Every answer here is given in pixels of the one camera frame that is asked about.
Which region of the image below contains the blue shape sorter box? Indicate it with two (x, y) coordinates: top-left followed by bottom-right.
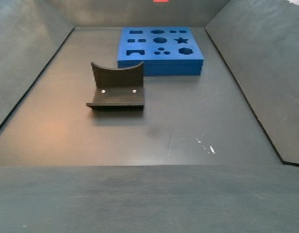
(117, 26), (204, 76)

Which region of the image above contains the red tape strip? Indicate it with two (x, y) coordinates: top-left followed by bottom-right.
(152, 0), (170, 3)

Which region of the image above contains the black curved holder bracket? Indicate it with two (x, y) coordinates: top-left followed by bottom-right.
(87, 63), (144, 109)

